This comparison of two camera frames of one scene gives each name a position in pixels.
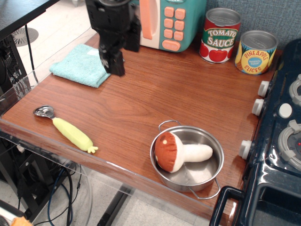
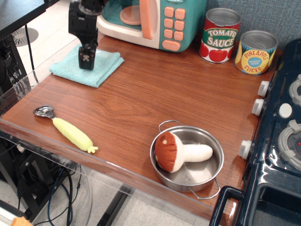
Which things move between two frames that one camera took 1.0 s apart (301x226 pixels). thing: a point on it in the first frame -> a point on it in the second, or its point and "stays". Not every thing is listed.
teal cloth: [83, 65] stays
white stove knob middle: [257, 106] stays
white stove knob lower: [245, 149] stays
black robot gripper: [119, 27] -> [82, 23]
